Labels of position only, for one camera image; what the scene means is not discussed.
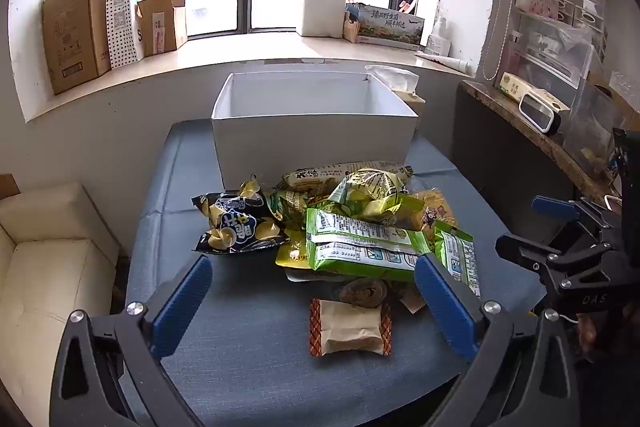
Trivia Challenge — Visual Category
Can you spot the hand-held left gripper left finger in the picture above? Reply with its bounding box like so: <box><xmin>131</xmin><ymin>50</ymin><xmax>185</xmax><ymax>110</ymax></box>
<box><xmin>49</xmin><ymin>254</ymin><xmax>215</xmax><ymax>427</ymax></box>

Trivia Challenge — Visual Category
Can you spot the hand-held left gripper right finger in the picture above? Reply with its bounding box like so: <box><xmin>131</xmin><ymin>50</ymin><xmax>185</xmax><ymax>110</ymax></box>
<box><xmin>414</xmin><ymin>253</ymin><xmax>583</xmax><ymax>427</ymax></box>

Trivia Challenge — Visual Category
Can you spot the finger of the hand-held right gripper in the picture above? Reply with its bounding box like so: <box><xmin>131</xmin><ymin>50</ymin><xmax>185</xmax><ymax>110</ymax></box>
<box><xmin>495</xmin><ymin>234</ymin><xmax>613</xmax><ymax>293</ymax></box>
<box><xmin>531</xmin><ymin>195</ymin><xmax>618</xmax><ymax>233</ymax></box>

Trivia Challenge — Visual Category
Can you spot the round brown cookie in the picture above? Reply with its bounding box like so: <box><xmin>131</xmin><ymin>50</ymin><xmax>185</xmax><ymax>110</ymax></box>
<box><xmin>340</xmin><ymin>278</ymin><xmax>389</xmax><ymax>308</ymax></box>

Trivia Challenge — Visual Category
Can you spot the black chips bag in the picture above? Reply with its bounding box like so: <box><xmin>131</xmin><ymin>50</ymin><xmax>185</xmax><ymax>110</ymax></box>
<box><xmin>192</xmin><ymin>181</ymin><xmax>292</xmax><ymax>255</ymax></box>

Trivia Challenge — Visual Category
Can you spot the large green snack packet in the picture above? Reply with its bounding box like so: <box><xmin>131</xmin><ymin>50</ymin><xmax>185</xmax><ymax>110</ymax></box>
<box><xmin>305</xmin><ymin>208</ymin><xmax>432</xmax><ymax>283</ymax></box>

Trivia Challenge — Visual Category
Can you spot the yellow snack packet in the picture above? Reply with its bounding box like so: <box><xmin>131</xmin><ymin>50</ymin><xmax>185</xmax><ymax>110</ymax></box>
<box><xmin>275</xmin><ymin>229</ymin><xmax>310</xmax><ymax>269</ymax></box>

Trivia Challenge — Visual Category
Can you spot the yellow-green snack bag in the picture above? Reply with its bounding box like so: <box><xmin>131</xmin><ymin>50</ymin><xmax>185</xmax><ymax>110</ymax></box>
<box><xmin>327</xmin><ymin>168</ymin><xmax>426</xmax><ymax>228</ymax></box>

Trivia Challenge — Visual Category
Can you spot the green foil snack packet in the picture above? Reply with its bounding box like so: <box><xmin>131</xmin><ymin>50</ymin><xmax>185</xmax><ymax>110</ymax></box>
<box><xmin>267</xmin><ymin>189</ymin><xmax>308</xmax><ymax>223</ymax></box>

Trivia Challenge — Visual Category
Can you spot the long cream printed snack packet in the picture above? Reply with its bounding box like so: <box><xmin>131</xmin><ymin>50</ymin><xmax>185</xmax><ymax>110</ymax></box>
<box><xmin>281</xmin><ymin>162</ymin><xmax>415</xmax><ymax>194</ymax></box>

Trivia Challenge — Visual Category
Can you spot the white cardboard box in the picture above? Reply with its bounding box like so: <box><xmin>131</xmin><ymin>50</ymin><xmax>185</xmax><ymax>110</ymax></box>
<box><xmin>210</xmin><ymin>72</ymin><xmax>420</xmax><ymax>188</ymax></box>

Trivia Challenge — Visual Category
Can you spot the small white orange sachet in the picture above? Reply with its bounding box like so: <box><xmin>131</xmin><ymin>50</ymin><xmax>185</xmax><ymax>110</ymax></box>
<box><xmin>399</xmin><ymin>289</ymin><xmax>427</xmax><ymax>315</ymax></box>

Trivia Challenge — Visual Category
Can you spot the small green snack packet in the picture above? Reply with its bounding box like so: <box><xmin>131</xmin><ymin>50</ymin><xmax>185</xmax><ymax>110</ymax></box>
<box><xmin>433</xmin><ymin>224</ymin><xmax>482</xmax><ymax>298</ymax></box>

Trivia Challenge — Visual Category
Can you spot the blue fabric table cover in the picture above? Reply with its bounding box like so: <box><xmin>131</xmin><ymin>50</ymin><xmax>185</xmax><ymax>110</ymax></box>
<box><xmin>125</xmin><ymin>119</ymin><xmax>548</xmax><ymax>427</ymax></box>

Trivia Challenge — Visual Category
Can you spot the dark wooden shelf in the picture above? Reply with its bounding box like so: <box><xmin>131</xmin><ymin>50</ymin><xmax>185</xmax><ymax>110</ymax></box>
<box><xmin>457</xmin><ymin>79</ymin><xmax>626</xmax><ymax>208</ymax></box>

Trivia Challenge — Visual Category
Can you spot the clear plastic bag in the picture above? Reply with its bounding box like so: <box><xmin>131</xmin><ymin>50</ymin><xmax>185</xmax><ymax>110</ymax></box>
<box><xmin>565</xmin><ymin>82</ymin><xmax>626</xmax><ymax>168</ymax></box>

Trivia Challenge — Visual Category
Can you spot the white digital clock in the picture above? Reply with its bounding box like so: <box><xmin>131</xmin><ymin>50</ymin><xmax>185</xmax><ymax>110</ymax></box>
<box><xmin>518</xmin><ymin>92</ymin><xmax>562</xmax><ymax>136</ymax></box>

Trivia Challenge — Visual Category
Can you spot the brown pastry in orange-edged wrapper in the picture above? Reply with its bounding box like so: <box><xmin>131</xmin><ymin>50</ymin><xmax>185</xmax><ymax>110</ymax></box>
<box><xmin>309</xmin><ymin>298</ymin><xmax>392</xmax><ymax>358</ymax></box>

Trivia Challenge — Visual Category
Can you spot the orange cartoon snack packet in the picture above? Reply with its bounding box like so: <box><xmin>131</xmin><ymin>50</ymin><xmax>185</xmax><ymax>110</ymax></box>
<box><xmin>410</xmin><ymin>189</ymin><xmax>458</xmax><ymax>230</ymax></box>

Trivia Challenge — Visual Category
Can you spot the cream packet with green label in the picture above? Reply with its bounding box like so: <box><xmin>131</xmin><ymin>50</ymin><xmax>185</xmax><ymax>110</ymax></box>
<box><xmin>496</xmin><ymin>72</ymin><xmax>571</xmax><ymax>112</ymax></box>

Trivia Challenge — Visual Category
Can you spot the white leather sofa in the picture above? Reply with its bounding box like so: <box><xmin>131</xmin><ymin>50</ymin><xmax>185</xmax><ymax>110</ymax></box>
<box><xmin>0</xmin><ymin>182</ymin><xmax>121</xmax><ymax>408</ymax></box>

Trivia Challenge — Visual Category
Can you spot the clear plastic organizer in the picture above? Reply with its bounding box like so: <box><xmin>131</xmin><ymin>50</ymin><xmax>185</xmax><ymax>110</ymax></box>
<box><xmin>500</xmin><ymin>7</ymin><xmax>596</xmax><ymax>90</ymax></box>

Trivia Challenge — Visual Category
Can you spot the white tube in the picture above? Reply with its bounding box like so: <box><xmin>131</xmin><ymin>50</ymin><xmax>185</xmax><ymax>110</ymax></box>
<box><xmin>415</xmin><ymin>52</ymin><xmax>473</xmax><ymax>74</ymax></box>

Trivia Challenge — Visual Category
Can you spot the white mini drawer unit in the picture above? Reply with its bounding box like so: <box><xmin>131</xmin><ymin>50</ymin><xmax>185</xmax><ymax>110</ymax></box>
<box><xmin>515</xmin><ymin>0</ymin><xmax>608</xmax><ymax>32</ymax></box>

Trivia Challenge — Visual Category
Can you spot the white plastic bottle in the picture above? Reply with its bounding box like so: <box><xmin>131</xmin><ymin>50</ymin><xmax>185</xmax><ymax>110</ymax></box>
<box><xmin>425</xmin><ymin>19</ymin><xmax>451</xmax><ymax>56</ymax></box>

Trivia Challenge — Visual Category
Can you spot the cream tissue pack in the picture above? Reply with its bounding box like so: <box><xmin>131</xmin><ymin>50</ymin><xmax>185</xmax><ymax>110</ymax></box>
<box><xmin>365</xmin><ymin>65</ymin><xmax>427</xmax><ymax>115</ymax></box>

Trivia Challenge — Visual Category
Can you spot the landscape printed carton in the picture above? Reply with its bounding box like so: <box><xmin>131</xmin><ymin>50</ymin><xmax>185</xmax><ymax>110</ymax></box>
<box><xmin>357</xmin><ymin>4</ymin><xmax>426</xmax><ymax>48</ymax></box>

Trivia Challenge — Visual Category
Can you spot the small brown holder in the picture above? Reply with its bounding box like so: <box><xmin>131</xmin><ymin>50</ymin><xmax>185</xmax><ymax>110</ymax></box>
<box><xmin>343</xmin><ymin>4</ymin><xmax>362</xmax><ymax>44</ymax></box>

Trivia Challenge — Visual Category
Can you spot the small open cardboard box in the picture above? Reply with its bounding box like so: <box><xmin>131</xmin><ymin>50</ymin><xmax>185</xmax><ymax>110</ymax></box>
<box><xmin>136</xmin><ymin>0</ymin><xmax>189</xmax><ymax>56</ymax></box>

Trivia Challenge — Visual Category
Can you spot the polka dot paper bag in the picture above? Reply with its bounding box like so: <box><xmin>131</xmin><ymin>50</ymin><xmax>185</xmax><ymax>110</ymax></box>
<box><xmin>105</xmin><ymin>0</ymin><xmax>166</xmax><ymax>70</ymax></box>

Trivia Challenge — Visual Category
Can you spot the large brown cardboard box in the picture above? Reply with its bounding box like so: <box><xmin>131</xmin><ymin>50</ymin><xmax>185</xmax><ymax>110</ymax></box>
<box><xmin>41</xmin><ymin>0</ymin><xmax>112</xmax><ymax>96</ymax></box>

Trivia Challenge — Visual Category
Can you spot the white box on windowsill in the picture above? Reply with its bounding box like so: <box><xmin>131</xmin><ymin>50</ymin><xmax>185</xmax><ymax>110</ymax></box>
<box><xmin>298</xmin><ymin>0</ymin><xmax>347</xmax><ymax>38</ymax></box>

